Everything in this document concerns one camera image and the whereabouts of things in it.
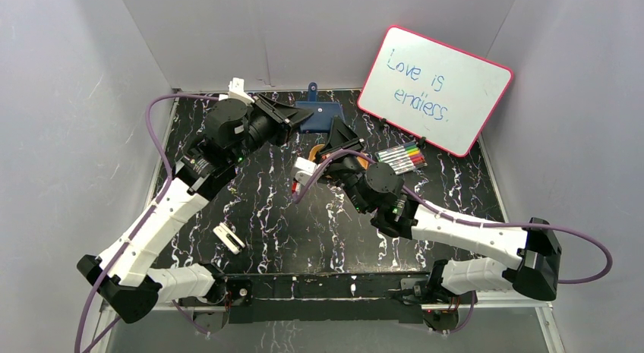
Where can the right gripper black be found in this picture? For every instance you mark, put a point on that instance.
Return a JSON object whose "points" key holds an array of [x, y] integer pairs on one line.
{"points": [[341, 138]]}

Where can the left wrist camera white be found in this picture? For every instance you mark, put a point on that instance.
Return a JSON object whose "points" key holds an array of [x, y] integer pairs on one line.
{"points": [[236, 90]]}

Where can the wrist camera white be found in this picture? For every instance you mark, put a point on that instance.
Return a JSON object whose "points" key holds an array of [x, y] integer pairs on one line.
{"points": [[236, 90], [301, 172]]}

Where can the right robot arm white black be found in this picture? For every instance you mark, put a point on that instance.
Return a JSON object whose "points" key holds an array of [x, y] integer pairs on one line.
{"points": [[523, 258]]}

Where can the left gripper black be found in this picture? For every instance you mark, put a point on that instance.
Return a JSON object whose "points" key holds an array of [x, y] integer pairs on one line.
{"points": [[277, 121]]}

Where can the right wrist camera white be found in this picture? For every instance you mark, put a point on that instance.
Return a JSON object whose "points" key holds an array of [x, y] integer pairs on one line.
{"points": [[301, 172]]}

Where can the pack of coloured markers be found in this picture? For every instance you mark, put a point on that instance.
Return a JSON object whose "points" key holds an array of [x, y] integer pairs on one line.
{"points": [[402, 158]]}

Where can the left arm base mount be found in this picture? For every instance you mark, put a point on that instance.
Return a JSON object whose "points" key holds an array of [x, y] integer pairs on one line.
{"points": [[211, 313]]}

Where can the pink framed whiteboard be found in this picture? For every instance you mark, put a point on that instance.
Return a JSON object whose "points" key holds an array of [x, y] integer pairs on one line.
{"points": [[432, 90]]}

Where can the orange oval tray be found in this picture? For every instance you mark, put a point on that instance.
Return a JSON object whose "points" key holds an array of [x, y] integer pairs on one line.
{"points": [[315, 156]]}

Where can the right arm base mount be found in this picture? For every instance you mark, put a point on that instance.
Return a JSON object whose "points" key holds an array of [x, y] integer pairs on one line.
{"points": [[450, 313]]}

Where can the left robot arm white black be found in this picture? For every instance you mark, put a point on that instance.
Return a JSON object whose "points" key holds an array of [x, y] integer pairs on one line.
{"points": [[122, 274]]}

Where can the aluminium frame rail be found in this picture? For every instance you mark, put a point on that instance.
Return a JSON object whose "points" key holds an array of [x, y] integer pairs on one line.
{"points": [[318, 297]]}

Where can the blue leather card holder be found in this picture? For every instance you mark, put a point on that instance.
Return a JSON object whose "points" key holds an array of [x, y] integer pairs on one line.
{"points": [[323, 112]]}

